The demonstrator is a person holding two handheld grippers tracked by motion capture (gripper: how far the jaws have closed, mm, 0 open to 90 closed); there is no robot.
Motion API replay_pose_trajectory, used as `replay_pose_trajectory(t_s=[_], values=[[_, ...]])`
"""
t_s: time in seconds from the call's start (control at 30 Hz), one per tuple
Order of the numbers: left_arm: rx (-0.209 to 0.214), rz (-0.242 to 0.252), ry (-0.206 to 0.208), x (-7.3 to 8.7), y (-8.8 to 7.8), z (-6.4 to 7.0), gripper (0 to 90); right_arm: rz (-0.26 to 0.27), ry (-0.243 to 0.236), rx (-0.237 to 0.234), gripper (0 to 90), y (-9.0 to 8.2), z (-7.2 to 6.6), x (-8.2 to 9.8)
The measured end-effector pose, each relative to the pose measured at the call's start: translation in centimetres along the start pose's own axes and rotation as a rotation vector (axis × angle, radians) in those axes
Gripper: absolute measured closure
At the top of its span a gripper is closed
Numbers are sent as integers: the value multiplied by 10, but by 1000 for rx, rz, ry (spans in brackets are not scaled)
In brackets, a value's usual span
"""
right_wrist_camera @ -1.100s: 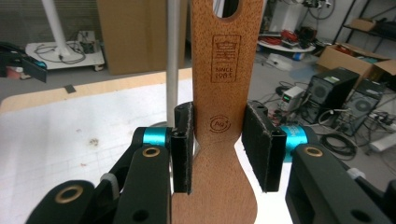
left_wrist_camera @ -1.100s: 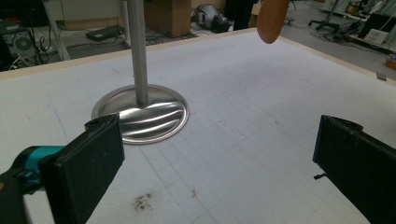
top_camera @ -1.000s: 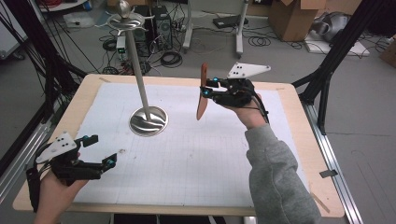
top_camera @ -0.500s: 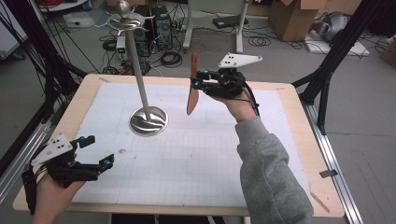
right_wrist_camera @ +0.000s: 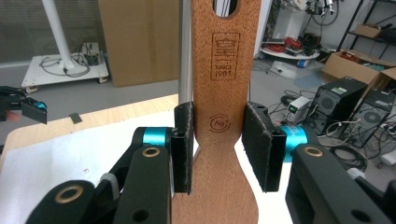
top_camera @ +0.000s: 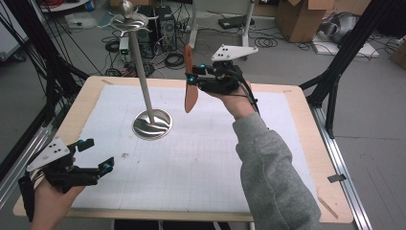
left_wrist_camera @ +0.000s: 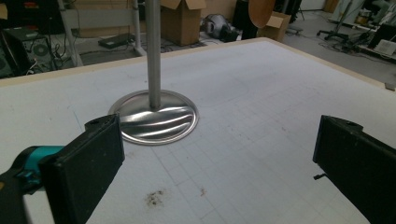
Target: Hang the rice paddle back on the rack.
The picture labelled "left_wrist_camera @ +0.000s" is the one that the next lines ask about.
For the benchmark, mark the large open cardboard box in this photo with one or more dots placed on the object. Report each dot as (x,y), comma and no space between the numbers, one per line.
(180,25)

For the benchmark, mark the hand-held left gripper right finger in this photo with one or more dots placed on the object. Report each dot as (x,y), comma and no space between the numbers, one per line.
(361,168)

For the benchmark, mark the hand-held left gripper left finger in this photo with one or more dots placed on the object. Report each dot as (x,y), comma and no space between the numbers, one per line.
(84,168)

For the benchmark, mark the black office chair base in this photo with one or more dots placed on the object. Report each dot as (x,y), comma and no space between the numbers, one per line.
(334,34)

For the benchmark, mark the silver metal utensil stand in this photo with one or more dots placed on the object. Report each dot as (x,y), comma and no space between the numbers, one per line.
(155,121)

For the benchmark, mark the black flat device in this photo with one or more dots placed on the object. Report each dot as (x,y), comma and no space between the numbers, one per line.
(116,40)

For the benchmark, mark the grey vacuum cleaner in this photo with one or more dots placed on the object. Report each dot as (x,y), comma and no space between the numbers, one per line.
(218,28)

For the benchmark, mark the white stand leg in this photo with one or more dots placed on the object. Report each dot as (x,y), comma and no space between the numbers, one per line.
(71,40)
(138,34)

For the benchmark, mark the white grid mat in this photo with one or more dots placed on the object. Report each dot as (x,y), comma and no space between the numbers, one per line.
(264,124)

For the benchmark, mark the black computer tower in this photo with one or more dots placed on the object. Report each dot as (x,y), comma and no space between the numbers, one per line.
(15,53)

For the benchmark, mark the small cardboard box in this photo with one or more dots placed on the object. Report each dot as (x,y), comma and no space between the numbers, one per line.
(274,28)

